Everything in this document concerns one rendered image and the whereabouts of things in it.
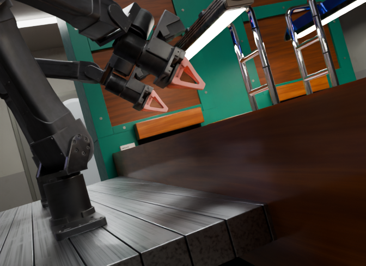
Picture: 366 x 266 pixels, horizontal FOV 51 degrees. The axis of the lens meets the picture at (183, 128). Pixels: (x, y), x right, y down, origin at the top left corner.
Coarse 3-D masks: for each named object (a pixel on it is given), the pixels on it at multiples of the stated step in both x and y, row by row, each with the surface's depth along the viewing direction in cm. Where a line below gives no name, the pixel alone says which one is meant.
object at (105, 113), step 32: (128, 0) 172; (160, 0) 177; (192, 0) 181; (256, 0) 191; (288, 0) 196; (320, 0) 200; (64, 32) 185; (224, 32) 184; (192, 64) 177; (224, 64) 182; (256, 64) 187; (288, 64) 193; (320, 64) 198; (96, 96) 163; (160, 96) 172; (192, 96) 177; (224, 96) 181; (256, 96) 184; (96, 128) 162; (128, 128) 166
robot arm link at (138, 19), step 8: (112, 8) 74; (128, 8) 82; (136, 8) 83; (112, 16) 73; (120, 16) 75; (128, 16) 79; (136, 16) 82; (144, 16) 83; (152, 16) 85; (120, 24) 74; (128, 24) 76; (136, 24) 81; (144, 24) 82; (152, 24) 85; (120, 32) 75; (144, 32) 82; (96, 40) 79; (104, 40) 79
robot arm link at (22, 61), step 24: (0, 24) 55; (0, 48) 55; (24, 48) 58; (0, 72) 57; (24, 72) 57; (24, 96) 57; (48, 96) 60; (24, 120) 60; (48, 120) 58; (72, 120) 61; (48, 144) 59; (48, 168) 63
